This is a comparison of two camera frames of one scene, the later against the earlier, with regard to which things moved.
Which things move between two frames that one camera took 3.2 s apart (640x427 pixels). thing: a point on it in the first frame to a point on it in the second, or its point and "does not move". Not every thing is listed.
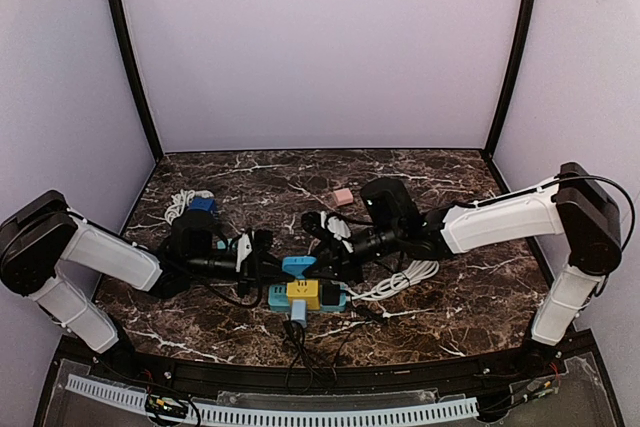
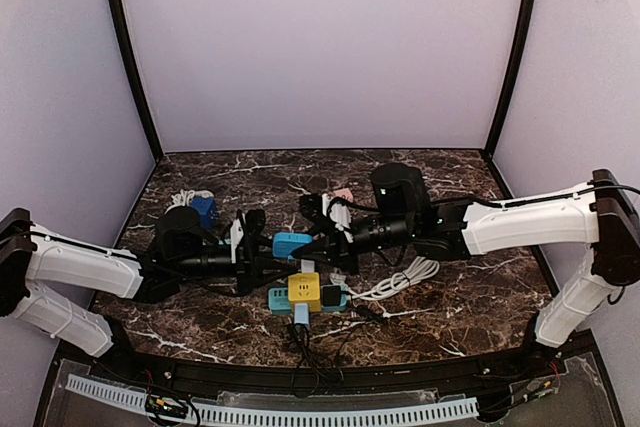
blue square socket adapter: x=297 y=264 to x=284 y=243
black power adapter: x=330 y=294 does not move
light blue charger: x=299 y=311 does not move
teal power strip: x=278 y=299 does not move
